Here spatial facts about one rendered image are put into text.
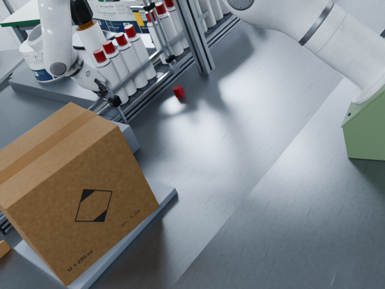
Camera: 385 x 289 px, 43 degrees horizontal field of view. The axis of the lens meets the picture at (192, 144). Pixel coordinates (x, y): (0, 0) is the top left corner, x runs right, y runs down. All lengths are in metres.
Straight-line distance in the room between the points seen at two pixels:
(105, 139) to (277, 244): 0.45
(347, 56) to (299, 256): 0.45
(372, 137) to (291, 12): 0.34
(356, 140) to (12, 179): 0.79
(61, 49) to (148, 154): 0.40
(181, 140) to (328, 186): 0.51
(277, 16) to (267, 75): 0.55
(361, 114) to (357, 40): 0.17
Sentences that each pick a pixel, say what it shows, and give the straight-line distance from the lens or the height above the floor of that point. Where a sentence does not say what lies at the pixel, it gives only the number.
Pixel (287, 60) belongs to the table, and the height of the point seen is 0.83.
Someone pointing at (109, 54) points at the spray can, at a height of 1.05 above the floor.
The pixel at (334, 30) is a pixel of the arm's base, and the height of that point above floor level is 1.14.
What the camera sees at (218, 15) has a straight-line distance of 2.03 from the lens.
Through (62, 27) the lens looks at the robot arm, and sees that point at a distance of 1.44.
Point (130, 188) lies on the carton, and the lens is 1.21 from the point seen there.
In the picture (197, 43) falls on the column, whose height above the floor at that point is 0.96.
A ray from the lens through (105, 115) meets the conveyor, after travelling 1.71.
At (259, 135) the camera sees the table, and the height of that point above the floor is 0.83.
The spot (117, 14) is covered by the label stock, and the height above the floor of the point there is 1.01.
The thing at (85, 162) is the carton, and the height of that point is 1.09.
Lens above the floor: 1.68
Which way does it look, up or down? 35 degrees down
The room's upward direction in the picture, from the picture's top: 23 degrees counter-clockwise
